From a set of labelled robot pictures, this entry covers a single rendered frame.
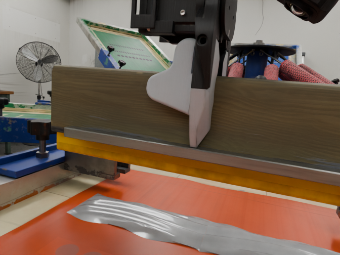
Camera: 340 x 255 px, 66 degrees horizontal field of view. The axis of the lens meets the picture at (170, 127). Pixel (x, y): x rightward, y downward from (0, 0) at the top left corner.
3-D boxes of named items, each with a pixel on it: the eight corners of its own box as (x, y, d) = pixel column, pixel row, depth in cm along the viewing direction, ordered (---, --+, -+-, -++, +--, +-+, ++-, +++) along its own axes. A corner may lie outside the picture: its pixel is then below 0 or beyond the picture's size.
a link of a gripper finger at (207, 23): (196, 94, 24) (209, 0, 24) (215, 95, 23) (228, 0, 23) (182, 83, 20) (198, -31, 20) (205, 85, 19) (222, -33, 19)
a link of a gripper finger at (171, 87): (146, 139, 25) (160, 44, 25) (207, 149, 23) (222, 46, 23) (132, 139, 22) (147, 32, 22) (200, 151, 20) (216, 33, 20)
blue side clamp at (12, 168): (16, 214, 36) (15, 165, 35) (-10, 206, 37) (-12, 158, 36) (124, 160, 64) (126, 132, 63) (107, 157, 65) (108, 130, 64)
